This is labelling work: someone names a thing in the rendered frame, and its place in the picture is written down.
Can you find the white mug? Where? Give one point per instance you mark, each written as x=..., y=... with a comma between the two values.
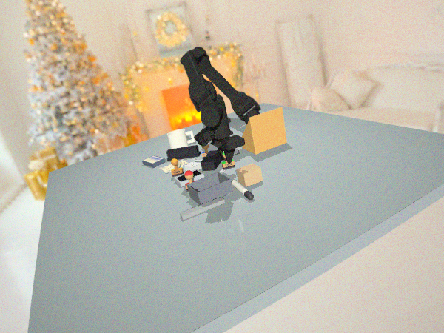
x=177, y=138

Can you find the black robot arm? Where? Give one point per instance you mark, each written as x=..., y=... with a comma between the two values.
x=204, y=96

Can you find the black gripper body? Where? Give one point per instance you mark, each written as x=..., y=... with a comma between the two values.
x=224, y=132

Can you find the rubber stamp with red knob handle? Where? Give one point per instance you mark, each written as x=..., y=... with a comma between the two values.
x=188, y=175

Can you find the white rounded cylinder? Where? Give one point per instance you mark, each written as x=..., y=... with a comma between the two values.
x=243, y=190

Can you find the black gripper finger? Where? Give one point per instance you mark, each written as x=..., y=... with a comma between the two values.
x=220, y=150
x=228, y=153

